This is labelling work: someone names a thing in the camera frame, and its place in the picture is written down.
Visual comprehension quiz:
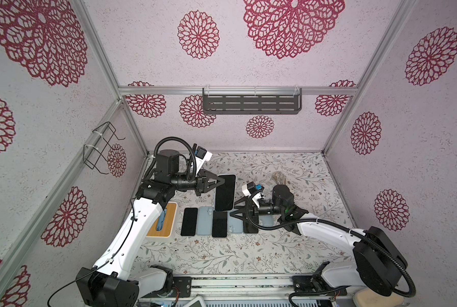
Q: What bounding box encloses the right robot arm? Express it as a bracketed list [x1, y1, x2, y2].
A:
[230, 182, 416, 298]

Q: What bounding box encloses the crumpled clear plastic bag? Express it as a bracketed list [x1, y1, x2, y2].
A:
[272, 171, 290, 185]

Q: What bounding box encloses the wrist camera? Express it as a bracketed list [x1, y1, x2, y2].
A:
[242, 182, 264, 197]
[195, 146, 213, 173]

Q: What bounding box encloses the black phone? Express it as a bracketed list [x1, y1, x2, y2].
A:
[243, 222, 259, 234]
[214, 174, 237, 212]

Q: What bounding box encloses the beige sponge pad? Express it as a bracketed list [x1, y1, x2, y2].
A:
[352, 289, 404, 307]

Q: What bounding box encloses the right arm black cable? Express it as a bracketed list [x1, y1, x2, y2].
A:
[244, 191, 417, 307]

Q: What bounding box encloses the grey metal wall shelf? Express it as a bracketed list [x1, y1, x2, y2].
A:
[202, 88, 302, 115]

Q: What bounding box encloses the black wire wall rack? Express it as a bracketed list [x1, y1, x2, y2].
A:
[82, 121, 125, 175]

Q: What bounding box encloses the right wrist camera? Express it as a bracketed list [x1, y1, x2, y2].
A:
[242, 182, 264, 197]

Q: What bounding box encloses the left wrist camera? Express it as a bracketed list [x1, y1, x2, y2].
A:
[195, 146, 213, 173]

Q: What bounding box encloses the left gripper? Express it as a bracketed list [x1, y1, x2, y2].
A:
[171, 169, 225, 196]

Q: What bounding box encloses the white wooden-top tissue box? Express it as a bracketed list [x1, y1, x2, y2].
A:
[146, 202, 179, 241]

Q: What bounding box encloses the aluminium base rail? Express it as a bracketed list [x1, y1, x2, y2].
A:
[137, 273, 349, 306]

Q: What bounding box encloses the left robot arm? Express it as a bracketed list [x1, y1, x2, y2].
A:
[75, 147, 225, 306]

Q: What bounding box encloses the pale green phone case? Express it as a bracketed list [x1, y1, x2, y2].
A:
[227, 214, 244, 234]
[196, 206, 214, 236]
[259, 215, 274, 227]

